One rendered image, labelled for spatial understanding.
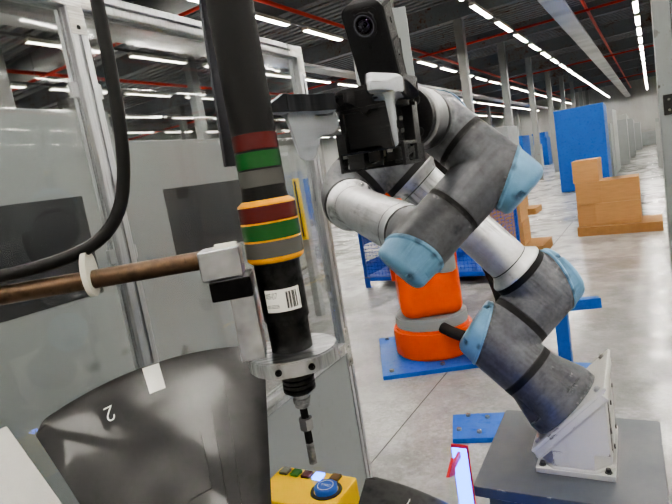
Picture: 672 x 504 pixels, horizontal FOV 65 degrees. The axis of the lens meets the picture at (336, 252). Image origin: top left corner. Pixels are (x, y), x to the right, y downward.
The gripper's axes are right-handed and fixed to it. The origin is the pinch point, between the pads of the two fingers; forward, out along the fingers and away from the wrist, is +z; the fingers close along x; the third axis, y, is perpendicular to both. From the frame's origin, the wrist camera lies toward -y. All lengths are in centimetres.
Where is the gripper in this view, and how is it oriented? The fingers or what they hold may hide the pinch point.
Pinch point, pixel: (318, 89)
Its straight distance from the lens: 44.9
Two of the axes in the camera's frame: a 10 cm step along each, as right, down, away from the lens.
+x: -8.7, 0.5, 4.8
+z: -4.6, 2.1, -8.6
